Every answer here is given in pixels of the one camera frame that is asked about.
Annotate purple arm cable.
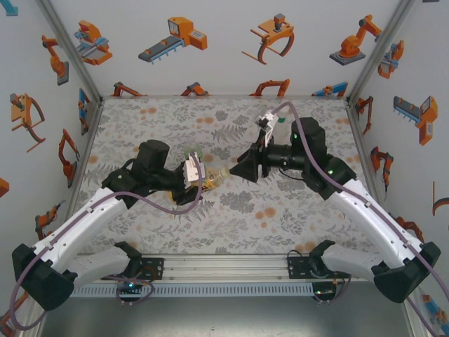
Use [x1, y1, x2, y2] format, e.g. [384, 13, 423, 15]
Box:
[273, 100, 449, 333]
[8, 156, 205, 331]

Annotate aluminium table side rail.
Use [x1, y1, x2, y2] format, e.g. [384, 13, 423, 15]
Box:
[65, 100, 105, 211]
[347, 100, 390, 217]

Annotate aluminium mounting rail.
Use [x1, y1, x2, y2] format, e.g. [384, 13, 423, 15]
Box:
[76, 253, 373, 282]

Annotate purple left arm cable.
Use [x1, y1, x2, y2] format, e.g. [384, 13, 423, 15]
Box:
[8, 156, 205, 331]

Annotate slotted grey cable duct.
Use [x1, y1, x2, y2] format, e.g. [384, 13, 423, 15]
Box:
[72, 282, 315, 298]

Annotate clear bottle light green label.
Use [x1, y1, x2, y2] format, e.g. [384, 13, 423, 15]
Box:
[185, 145, 206, 163]

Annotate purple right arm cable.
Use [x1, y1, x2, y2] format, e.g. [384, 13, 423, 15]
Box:
[273, 100, 449, 333]

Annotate clear bottle yellow label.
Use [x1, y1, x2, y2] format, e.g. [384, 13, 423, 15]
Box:
[199, 164, 225, 192]

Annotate floral print tablecloth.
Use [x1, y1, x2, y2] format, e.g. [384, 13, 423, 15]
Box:
[79, 96, 378, 256]

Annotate short purple base cable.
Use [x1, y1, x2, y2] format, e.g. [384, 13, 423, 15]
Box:
[311, 272, 354, 305]
[115, 272, 155, 307]

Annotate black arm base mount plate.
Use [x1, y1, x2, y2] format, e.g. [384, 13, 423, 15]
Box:
[286, 255, 314, 281]
[138, 257, 166, 282]

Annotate aluminium frame post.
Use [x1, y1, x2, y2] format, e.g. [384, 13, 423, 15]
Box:
[345, 0, 418, 106]
[34, 0, 105, 105]

